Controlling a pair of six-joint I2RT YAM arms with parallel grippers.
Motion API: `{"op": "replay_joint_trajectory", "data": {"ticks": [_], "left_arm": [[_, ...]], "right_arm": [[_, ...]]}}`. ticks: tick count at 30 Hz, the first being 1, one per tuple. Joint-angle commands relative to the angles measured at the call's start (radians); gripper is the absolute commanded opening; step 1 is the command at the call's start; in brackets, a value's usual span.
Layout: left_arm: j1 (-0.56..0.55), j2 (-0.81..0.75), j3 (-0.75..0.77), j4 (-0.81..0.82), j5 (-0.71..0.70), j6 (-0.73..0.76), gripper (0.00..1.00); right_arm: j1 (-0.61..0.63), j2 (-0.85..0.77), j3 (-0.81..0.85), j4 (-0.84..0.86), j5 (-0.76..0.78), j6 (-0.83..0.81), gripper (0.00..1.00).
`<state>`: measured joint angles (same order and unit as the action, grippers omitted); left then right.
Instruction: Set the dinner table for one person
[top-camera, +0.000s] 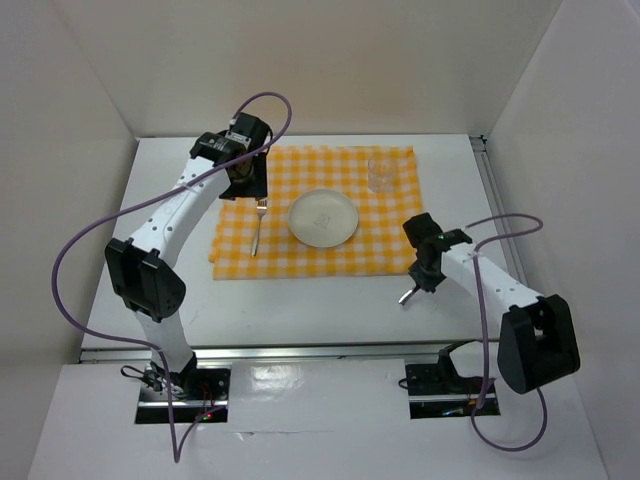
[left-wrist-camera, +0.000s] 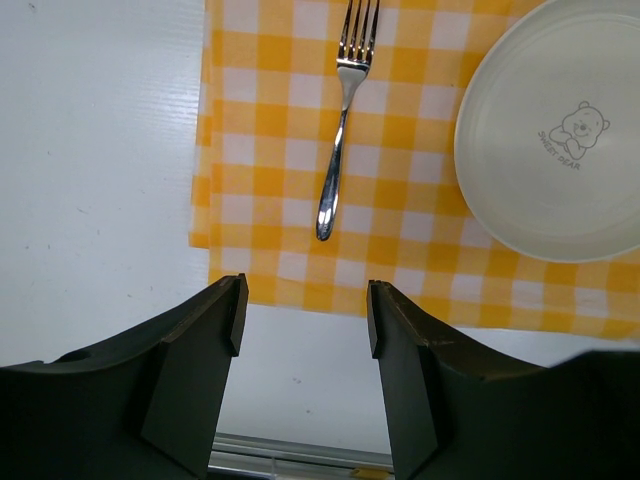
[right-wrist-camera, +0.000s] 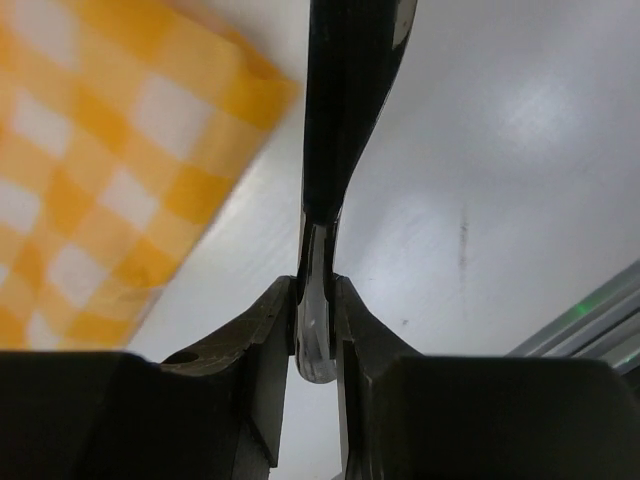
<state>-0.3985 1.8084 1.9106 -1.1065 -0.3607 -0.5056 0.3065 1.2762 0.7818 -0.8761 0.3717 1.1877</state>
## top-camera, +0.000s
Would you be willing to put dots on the aluminium rail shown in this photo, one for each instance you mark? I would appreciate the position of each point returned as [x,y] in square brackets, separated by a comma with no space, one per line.
[496,204]
[284,352]

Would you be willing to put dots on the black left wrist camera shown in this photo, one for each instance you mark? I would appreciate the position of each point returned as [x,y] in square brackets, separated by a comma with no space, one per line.
[249,130]

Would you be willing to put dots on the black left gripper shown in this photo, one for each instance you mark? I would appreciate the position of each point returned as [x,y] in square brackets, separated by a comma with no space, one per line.
[256,188]

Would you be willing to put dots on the aluminium right side rail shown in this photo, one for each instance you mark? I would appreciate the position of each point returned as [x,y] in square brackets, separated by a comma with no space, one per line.
[496,204]

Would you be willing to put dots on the clear plastic cup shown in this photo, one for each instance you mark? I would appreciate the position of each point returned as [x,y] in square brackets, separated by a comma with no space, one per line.
[381,170]

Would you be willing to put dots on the silver table knife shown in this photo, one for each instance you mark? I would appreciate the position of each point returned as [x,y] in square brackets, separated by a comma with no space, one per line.
[408,295]

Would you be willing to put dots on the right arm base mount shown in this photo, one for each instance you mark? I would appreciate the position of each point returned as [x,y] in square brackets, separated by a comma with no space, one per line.
[437,390]

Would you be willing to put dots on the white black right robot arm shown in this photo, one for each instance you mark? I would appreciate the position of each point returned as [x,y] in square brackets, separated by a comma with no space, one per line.
[537,343]

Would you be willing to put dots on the yellow white checkered cloth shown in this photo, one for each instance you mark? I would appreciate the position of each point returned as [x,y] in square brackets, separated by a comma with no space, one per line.
[378,247]

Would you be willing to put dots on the cream round plate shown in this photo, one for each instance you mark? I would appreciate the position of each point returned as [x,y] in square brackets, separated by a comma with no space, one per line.
[323,218]

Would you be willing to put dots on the silver fork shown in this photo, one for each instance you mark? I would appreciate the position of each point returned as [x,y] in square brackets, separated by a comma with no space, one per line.
[261,210]

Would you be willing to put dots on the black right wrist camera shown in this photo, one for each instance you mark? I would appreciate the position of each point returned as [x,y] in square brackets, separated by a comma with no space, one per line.
[420,227]

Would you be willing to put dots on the aluminium front rail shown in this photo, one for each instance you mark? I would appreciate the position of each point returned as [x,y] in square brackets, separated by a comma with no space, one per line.
[284,352]

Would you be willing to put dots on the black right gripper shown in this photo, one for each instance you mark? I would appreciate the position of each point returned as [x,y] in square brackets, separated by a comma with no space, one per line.
[427,284]

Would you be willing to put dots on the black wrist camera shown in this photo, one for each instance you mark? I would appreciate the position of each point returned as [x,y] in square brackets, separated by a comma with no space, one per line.
[420,227]
[249,130]

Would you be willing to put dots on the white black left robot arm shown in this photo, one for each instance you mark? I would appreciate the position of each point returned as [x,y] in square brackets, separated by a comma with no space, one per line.
[226,165]

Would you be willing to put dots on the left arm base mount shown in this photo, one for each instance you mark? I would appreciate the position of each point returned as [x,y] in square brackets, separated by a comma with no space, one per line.
[204,396]

